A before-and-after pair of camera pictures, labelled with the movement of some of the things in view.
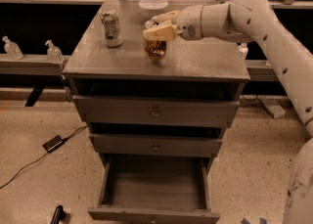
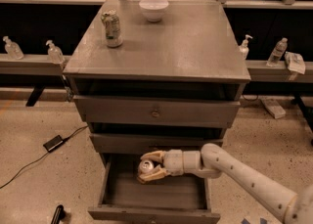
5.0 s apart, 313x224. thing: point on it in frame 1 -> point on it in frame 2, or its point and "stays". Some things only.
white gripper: x=189 y=22 -> x=172 y=162
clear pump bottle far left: x=13 y=51 stays
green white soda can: x=111 y=27 stays
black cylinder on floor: x=59 y=215 stays
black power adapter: x=52 y=144 stays
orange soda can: x=156 y=50 -> x=146 y=166
